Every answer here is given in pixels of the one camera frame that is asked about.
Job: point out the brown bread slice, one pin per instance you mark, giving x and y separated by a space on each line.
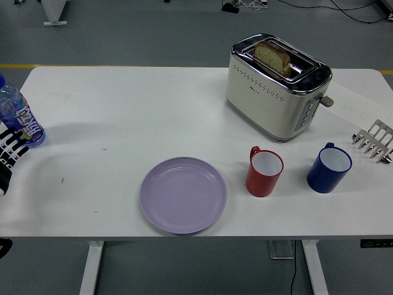
271 56

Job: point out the silver metal tongs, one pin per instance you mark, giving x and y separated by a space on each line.
373 144

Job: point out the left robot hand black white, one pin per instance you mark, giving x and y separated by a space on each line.
5 176

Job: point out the white stand foot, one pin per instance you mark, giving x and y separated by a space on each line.
53 13

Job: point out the black floor device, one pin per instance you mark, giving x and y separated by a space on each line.
230 8

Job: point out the purple round plate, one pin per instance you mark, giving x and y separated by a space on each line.
183 196

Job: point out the blue mug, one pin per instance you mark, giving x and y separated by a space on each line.
322 179

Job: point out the red mug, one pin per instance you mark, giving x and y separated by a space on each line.
261 182

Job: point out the white paper sheet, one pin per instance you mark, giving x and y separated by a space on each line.
356 106

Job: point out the grey box under table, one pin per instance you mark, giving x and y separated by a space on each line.
281 249

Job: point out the blue drink bottle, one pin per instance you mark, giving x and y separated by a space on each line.
21 113

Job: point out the black table control panel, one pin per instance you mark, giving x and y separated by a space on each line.
376 243

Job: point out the cream chrome toaster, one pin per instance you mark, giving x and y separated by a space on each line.
264 104

